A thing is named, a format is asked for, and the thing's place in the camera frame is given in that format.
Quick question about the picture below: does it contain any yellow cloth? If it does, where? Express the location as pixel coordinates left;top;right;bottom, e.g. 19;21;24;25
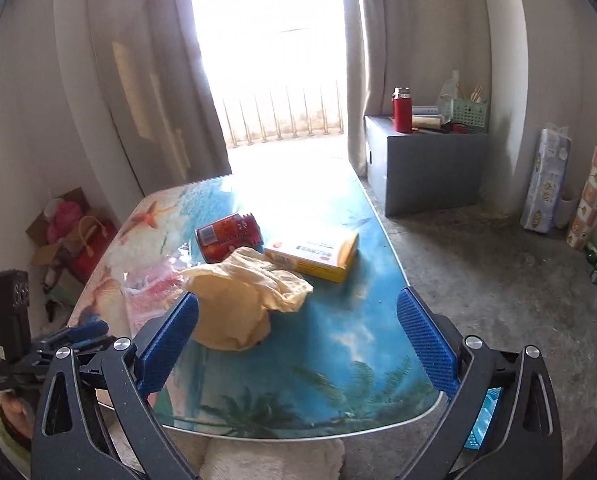
177;246;314;352

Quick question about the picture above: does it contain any clear wrapper with red grid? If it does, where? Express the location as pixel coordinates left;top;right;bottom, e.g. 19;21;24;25
122;263;185;333

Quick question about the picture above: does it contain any grey cabinet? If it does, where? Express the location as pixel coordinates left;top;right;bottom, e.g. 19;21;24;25
364;114;490;217

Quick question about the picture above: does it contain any window railing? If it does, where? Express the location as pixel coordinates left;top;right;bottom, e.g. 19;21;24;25
221;80;346;148

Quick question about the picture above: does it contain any beige curtain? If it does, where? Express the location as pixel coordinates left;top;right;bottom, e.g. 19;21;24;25
337;0;484;177
53;0;233;198

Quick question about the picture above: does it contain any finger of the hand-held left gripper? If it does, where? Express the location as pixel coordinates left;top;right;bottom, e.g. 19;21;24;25
53;320;110;343
31;335;118;362

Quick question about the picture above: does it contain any patterned orange roll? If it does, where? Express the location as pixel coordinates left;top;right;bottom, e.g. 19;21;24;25
565;52;597;251

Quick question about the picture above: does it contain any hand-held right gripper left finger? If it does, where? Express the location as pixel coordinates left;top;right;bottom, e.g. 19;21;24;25
31;291;200;480

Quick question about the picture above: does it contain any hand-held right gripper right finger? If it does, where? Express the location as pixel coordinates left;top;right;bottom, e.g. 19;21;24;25
397;287;563;480

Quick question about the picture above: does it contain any red thermos bottle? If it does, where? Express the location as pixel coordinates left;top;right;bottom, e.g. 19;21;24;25
391;87;414;134

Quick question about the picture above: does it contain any pink plush item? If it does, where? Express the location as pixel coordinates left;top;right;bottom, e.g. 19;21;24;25
44;199;85;245

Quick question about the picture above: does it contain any green plastic basket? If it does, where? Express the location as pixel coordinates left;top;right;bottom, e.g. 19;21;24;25
451;98;489;134

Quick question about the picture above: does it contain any toilet paper pack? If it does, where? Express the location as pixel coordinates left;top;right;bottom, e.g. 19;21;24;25
521;127;573;234

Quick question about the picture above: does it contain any red gift bag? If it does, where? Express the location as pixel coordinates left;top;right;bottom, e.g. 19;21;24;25
62;215;120;287

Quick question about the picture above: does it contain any yellow cardboard box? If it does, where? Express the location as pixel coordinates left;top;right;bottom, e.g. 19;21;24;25
263;231;360;284

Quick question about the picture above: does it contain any red snack packet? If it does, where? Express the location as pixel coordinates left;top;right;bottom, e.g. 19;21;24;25
195;212;262;264

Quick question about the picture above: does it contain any clear plastic bag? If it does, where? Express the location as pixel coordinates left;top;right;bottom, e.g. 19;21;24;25
437;71;467;117

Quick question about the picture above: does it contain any clear wrapper with red print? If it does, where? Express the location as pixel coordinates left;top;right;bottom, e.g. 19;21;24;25
159;244;200;274

